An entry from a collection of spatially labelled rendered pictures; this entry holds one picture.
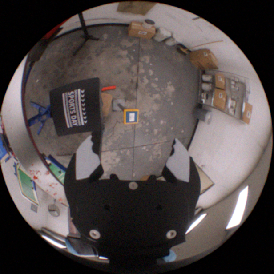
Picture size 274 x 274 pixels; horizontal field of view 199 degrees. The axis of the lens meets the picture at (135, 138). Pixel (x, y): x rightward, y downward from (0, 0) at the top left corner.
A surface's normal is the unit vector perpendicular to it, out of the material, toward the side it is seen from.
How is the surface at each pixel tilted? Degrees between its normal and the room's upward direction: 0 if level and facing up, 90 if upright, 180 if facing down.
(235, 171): 90
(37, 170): 58
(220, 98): 89
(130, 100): 0
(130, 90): 0
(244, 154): 90
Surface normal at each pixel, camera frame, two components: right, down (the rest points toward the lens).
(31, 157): 0.97, 0.17
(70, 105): 0.30, 0.49
